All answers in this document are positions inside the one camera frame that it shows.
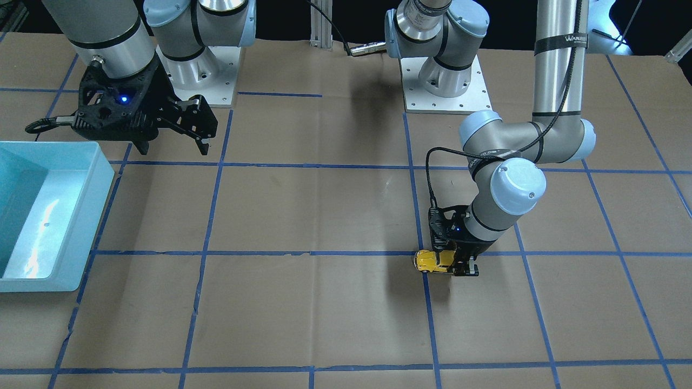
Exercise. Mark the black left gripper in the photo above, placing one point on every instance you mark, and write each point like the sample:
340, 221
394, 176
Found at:
471, 247

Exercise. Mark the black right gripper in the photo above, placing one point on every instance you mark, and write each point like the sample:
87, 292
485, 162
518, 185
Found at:
158, 93

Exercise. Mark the yellow beetle toy car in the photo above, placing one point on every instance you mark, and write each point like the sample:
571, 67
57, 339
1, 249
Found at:
427, 261

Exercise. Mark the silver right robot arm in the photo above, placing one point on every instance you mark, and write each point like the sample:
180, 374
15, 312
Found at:
126, 37

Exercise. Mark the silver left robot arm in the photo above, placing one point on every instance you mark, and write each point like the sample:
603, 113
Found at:
503, 157

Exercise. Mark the light blue plastic bin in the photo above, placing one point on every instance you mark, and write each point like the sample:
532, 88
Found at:
52, 198

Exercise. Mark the brown paper table cover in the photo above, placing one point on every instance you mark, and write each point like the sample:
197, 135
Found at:
283, 259

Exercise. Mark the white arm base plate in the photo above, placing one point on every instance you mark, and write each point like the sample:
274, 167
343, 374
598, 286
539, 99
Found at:
212, 74
430, 88

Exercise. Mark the aluminium frame post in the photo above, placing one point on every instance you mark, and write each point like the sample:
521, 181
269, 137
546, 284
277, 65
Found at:
321, 29

